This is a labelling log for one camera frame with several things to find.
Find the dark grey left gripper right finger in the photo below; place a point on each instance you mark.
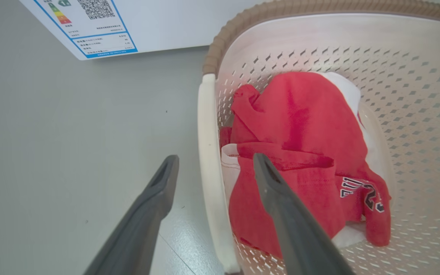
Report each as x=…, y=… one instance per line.
x=296, y=229

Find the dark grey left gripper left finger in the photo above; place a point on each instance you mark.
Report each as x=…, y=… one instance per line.
x=139, y=225

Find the white perforated laundry basket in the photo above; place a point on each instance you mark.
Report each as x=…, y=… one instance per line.
x=414, y=126

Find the red sports jersey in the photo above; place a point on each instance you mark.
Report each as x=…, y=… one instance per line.
x=304, y=152

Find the white garment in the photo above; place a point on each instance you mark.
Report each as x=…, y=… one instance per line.
x=351, y=95

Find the white washing machine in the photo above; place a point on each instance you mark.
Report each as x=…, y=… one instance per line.
x=155, y=23

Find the energy label sticker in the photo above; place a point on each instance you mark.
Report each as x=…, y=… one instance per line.
x=86, y=26

